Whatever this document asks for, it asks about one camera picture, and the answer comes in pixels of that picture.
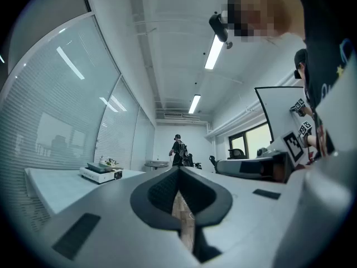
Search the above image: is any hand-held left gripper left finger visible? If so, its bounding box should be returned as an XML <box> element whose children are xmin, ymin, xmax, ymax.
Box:
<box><xmin>33</xmin><ymin>166</ymin><xmax>201</xmax><ymax>268</ymax></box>

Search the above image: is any person's black printed t-shirt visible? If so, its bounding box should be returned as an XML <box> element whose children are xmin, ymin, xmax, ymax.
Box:
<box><xmin>294</xmin><ymin>0</ymin><xmax>357</xmax><ymax>161</ymax></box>

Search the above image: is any black-framed white board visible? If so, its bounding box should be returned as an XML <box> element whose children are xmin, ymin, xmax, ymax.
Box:
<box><xmin>254</xmin><ymin>86</ymin><xmax>311</xmax><ymax>145</ymax></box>

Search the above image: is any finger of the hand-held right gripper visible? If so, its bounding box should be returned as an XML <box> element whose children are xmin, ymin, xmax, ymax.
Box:
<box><xmin>216</xmin><ymin>156</ymin><xmax>264</xmax><ymax>180</ymax></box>

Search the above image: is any black head-worn camera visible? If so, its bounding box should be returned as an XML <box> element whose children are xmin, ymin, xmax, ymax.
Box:
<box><xmin>208</xmin><ymin>11</ymin><xmax>234</xmax><ymax>50</ymax></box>

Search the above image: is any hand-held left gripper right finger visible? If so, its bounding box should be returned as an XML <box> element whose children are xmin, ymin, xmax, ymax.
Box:
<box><xmin>179</xmin><ymin>166</ymin><xmax>292</xmax><ymax>268</ymax></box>

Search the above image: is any person's head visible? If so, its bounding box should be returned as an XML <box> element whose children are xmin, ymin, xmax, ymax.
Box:
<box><xmin>227</xmin><ymin>0</ymin><xmax>307</xmax><ymax>44</ymax></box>

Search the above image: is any long ceiling light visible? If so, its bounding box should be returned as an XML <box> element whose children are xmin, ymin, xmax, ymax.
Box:
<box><xmin>188</xmin><ymin>93</ymin><xmax>202</xmax><ymax>114</ymax></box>
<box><xmin>204</xmin><ymin>33</ymin><xmax>225</xmax><ymax>71</ymax></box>

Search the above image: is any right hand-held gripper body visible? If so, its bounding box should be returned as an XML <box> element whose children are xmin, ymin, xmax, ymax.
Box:
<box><xmin>255</xmin><ymin>131</ymin><xmax>306</xmax><ymax>184</ymax></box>

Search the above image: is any dark-framed window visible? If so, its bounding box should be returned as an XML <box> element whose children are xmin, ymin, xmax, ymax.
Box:
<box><xmin>228</xmin><ymin>122</ymin><xmax>273</xmax><ymax>160</ymax></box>

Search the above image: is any white portable gas stove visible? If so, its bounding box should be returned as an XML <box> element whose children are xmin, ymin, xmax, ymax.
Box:
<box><xmin>79</xmin><ymin>165</ymin><xmax>124</xmax><ymax>185</ymax></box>

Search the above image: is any grey square pan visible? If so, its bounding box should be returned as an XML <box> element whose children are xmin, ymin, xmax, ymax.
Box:
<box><xmin>86</xmin><ymin>162</ymin><xmax>114</xmax><ymax>174</ymax></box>

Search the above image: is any table with light blue cloth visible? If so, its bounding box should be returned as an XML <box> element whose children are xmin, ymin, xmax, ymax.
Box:
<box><xmin>24</xmin><ymin>166</ymin><xmax>146</xmax><ymax>217</ymax></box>

